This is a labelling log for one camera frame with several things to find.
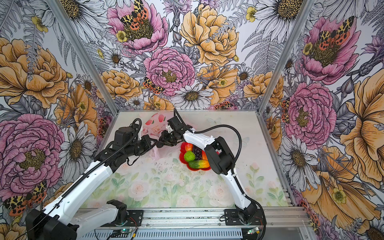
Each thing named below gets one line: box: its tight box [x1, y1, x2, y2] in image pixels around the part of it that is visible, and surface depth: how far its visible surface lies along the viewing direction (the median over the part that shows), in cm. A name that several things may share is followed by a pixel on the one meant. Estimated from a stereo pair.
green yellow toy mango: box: [188, 159, 210, 169], surface depth 88 cm
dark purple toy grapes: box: [192, 144, 203, 160], surface depth 96 cm
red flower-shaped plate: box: [179, 142, 212, 171], surface depth 91 cm
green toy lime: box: [184, 150, 196, 162], surface depth 92 cm
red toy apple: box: [184, 142, 194, 152], surface depth 97 cm
